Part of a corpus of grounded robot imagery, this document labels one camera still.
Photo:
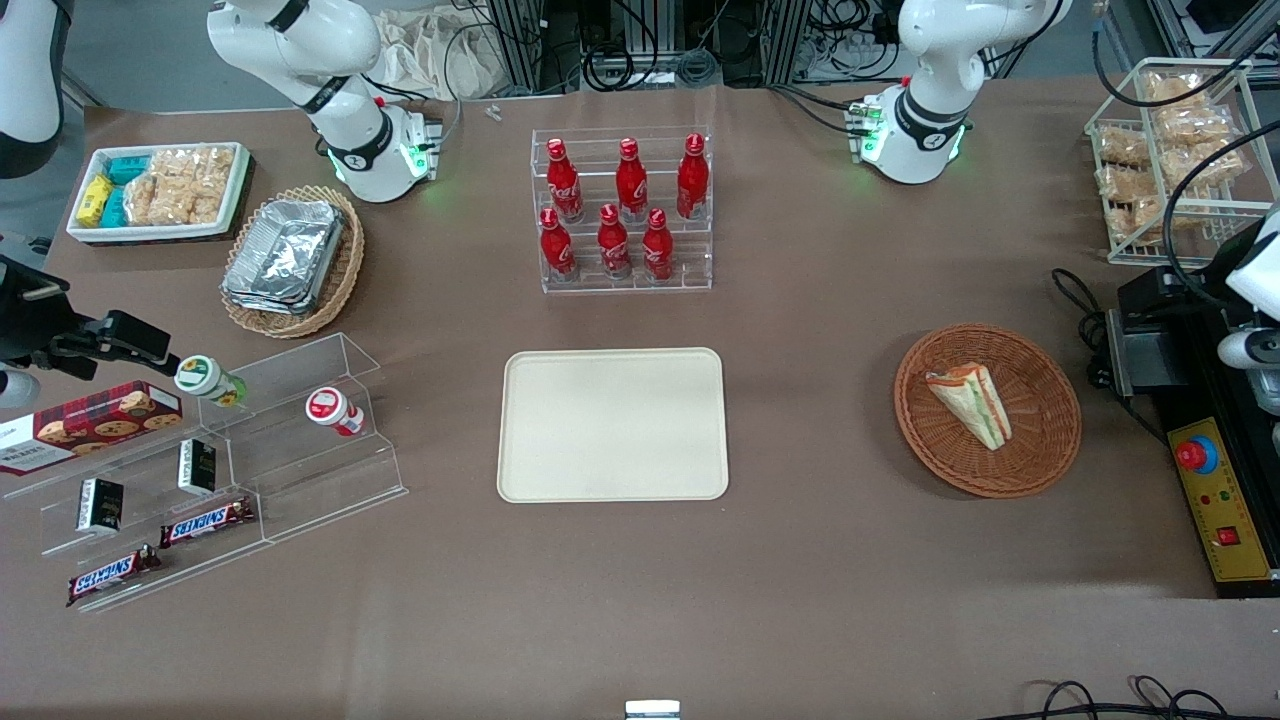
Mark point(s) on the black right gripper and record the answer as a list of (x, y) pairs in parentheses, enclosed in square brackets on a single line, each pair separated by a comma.
[(28, 327)]

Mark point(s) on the triangular sandwich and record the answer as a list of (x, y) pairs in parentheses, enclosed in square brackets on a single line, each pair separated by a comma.
[(972, 402)]

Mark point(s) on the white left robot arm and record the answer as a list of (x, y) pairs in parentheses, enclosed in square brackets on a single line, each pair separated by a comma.
[(925, 120)]

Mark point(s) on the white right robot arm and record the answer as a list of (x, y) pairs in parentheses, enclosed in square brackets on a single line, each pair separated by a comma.
[(352, 140)]

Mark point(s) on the white rectangular snack tray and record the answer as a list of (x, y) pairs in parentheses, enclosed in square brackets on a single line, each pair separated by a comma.
[(90, 233)]

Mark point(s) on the light oval wicker basket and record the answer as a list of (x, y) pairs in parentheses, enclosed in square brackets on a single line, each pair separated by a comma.
[(345, 270)]

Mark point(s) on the beige plastic tray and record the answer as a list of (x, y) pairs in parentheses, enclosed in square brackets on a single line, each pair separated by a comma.
[(612, 425)]

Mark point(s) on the brown round wicker basket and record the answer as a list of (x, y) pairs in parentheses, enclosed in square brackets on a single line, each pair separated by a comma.
[(1040, 440)]

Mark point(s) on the red chocolate chip cookie box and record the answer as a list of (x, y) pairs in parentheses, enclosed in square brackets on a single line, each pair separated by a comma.
[(90, 425)]

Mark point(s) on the green lid yogurt bottle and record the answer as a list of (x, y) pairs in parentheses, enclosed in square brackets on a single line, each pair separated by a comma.
[(205, 378)]

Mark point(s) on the teal snack packet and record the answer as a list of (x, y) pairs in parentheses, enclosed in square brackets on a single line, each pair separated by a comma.
[(127, 168), (114, 208)]

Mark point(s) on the small black box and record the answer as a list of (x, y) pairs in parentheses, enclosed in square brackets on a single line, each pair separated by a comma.
[(197, 467), (100, 505)]

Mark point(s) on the yellow snack packet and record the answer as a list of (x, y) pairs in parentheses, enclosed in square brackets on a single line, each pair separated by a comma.
[(95, 200)]

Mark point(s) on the clear bag rice crackers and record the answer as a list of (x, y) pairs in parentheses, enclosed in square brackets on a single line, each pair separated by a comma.
[(170, 200), (195, 163)]

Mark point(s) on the silver foil container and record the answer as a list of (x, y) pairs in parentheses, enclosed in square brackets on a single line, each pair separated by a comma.
[(265, 305), (285, 250)]

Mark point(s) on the clear acrylic step shelf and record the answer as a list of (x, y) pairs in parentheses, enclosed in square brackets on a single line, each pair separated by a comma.
[(320, 470), (150, 515)]

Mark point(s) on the brown Snickers bar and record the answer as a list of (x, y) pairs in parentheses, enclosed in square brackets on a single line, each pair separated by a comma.
[(205, 522), (110, 575)]

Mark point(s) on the red lid yogurt bottle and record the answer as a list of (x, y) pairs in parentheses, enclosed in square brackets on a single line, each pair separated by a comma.
[(332, 410)]

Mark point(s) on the beige cloth bag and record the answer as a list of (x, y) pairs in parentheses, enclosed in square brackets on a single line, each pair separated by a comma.
[(430, 55)]

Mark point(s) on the red cola bottle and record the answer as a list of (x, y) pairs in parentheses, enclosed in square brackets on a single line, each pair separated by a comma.
[(631, 185), (692, 180), (564, 185), (557, 250), (657, 250), (614, 245)]

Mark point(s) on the clear acrylic bottle rack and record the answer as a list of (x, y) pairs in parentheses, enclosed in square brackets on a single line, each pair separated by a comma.
[(690, 262)]

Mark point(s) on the clear bag fried snacks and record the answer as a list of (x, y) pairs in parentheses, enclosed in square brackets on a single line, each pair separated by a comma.
[(1195, 145), (1122, 145), (1178, 90), (1125, 205)]

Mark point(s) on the grey metal box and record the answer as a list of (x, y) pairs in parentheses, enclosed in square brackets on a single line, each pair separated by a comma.
[(1150, 355)]

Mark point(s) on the black power box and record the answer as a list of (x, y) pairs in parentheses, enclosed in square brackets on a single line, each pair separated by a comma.
[(1165, 290)]

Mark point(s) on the red emergency stop button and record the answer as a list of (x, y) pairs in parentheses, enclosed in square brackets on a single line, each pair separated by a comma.
[(1195, 455)]

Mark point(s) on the yellow black control box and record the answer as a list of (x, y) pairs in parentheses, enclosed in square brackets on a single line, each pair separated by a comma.
[(1225, 500)]

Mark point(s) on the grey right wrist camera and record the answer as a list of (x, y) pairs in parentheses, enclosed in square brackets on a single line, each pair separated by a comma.
[(15, 390)]

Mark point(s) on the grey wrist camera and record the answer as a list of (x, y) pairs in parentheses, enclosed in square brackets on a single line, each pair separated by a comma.
[(15, 390), (1250, 350)]

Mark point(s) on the aluminium frame post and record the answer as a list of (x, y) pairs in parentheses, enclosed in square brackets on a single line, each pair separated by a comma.
[(800, 35), (518, 45)]

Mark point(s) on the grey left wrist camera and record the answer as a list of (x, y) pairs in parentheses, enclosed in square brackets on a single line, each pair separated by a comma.
[(1250, 350)]

